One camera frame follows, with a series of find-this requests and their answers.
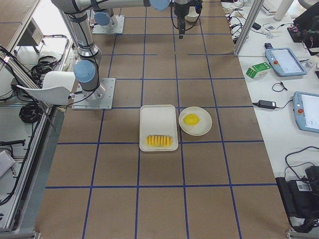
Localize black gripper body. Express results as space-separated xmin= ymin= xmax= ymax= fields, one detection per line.
xmin=174 ymin=0 xmax=191 ymax=21

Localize white bowl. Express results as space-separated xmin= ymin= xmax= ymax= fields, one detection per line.
xmin=185 ymin=6 xmax=199 ymax=23

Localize yellow lemon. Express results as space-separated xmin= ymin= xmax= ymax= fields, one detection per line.
xmin=183 ymin=114 xmax=200 ymax=126

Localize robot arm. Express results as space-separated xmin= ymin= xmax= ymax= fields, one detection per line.
xmin=93 ymin=8 xmax=118 ymax=28
xmin=52 ymin=0 xmax=171 ymax=104

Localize black phone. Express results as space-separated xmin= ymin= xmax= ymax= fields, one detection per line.
xmin=252 ymin=22 xmax=261 ymax=30

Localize green white carton box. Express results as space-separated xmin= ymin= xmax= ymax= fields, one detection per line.
xmin=246 ymin=62 xmax=271 ymax=79

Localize cream rectangular tray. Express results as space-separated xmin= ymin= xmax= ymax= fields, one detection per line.
xmin=139 ymin=105 xmax=178 ymax=152

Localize cream round plate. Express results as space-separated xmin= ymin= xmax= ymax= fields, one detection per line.
xmin=178 ymin=107 xmax=212 ymax=136

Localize blue teach pendant far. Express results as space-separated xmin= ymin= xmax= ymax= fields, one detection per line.
xmin=265 ymin=48 xmax=307 ymax=77

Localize blue teach pendant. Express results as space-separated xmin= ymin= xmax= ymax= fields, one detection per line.
xmin=293 ymin=92 xmax=319 ymax=133
xmin=265 ymin=48 xmax=307 ymax=77

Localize black power adapter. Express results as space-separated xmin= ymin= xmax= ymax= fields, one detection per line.
xmin=257 ymin=100 xmax=277 ymax=110

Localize sliced yellow pineapple toy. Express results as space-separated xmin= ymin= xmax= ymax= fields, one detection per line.
xmin=146 ymin=135 xmax=173 ymax=147

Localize white chair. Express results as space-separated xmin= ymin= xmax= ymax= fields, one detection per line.
xmin=17 ymin=71 xmax=75 ymax=106

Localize blue teach pendant near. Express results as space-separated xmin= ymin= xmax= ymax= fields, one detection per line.
xmin=293 ymin=92 xmax=319 ymax=133

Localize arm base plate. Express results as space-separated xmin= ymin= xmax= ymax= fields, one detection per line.
xmin=72 ymin=78 xmax=116 ymax=110
xmin=93 ymin=12 xmax=125 ymax=35

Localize aluminium frame post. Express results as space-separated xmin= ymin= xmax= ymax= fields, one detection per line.
xmin=234 ymin=0 xmax=264 ymax=56

